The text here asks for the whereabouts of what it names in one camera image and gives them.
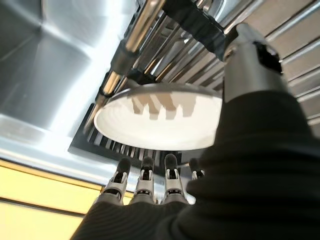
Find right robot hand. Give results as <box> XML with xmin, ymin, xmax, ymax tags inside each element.
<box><xmin>72</xmin><ymin>23</ymin><xmax>320</xmax><ymax>240</ymax></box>

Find cream round plate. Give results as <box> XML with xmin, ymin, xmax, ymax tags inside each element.
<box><xmin>93</xmin><ymin>83</ymin><xmax>223</xmax><ymax>152</ymax></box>

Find black roll-up drying rack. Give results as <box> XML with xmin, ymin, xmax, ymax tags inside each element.
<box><xmin>67</xmin><ymin>0</ymin><xmax>320</xmax><ymax>161</ymax></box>

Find stainless steel sink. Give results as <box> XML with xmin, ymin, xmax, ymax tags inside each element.
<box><xmin>0</xmin><ymin>0</ymin><xmax>320</xmax><ymax>191</ymax></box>

